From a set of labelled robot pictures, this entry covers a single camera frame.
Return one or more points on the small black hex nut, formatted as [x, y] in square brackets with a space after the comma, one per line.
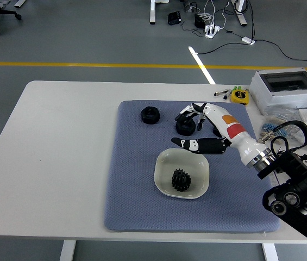
[216, 132]

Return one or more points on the white square dish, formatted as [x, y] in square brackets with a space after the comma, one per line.
[164, 166]

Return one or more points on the white power strip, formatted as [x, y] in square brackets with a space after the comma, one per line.
[212, 30]

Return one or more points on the black gear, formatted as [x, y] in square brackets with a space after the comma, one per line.
[181, 180]

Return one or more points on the black box device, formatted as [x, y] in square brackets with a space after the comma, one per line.
[174, 18]

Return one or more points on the large black hex nut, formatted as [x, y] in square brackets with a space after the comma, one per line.
[184, 131]
[145, 118]

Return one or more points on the yellow tape measure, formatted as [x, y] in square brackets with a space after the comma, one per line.
[239, 96]

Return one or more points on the white floor adapter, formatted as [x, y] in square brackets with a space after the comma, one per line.
[247, 40]

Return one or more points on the black power adapter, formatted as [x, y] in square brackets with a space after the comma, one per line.
[199, 21]

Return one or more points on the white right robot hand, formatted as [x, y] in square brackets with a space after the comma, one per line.
[240, 136]

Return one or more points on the blue-grey quilted mat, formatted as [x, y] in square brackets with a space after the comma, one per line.
[131, 174]

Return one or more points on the bag of blue resistors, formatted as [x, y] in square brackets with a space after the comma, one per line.
[267, 126]

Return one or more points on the grey electrical enclosure box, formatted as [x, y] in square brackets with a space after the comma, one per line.
[283, 98]

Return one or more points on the white table leg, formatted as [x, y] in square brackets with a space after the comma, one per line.
[270, 253]
[67, 251]

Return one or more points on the white desk leg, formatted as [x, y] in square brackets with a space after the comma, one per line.
[153, 12]
[240, 16]

